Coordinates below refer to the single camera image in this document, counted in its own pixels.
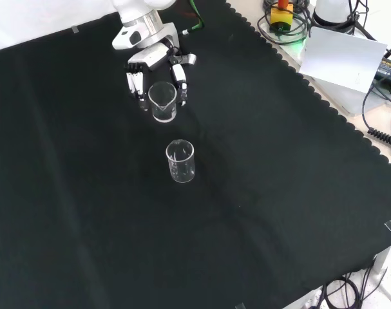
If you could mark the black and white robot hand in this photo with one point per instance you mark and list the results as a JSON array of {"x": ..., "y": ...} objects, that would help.
[{"x": 150, "y": 56}]

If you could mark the clear glass beaker with graduations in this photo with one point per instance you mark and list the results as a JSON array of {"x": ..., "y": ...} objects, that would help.
[{"x": 164, "y": 112}]

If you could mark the black cloth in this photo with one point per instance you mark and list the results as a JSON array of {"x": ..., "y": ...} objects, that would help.
[{"x": 85, "y": 177}]

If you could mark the yellow stop button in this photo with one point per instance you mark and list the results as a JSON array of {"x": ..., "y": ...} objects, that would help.
[{"x": 281, "y": 17}]

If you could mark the pale board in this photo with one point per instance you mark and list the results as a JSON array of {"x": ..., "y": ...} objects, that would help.
[{"x": 340, "y": 58}]

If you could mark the black power adapter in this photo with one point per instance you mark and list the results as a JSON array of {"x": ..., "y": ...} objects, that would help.
[{"x": 388, "y": 69}]

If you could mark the white power strip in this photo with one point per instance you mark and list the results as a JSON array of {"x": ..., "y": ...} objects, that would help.
[{"x": 309, "y": 299}]

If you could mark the white stand base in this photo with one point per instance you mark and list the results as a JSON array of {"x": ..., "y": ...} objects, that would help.
[{"x": 390, "y": 267}]

